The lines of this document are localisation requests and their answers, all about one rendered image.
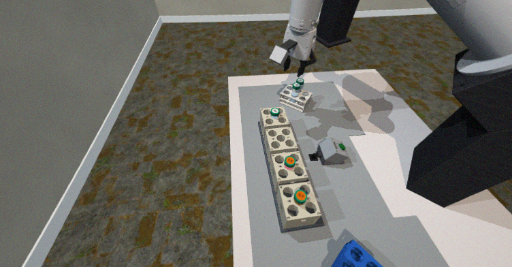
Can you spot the blue tube rack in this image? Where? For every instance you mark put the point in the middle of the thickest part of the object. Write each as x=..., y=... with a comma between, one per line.
x=348, y=258

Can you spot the white tube rack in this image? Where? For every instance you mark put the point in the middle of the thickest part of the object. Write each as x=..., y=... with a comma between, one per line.
x=300, y=105

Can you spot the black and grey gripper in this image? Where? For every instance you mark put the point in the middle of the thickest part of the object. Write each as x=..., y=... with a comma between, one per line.
x=303, y=50

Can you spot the beige bucket adapter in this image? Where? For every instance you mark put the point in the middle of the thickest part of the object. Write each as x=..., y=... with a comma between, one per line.
x=279, y=140
x=283, y=176
x=266, y=122
x=293, y=215

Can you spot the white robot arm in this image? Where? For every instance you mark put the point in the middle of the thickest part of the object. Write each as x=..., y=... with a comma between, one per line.
x=484, y=26

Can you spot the grey bench mat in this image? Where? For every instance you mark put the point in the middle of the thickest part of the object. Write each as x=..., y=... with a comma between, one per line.
x=351, y=206

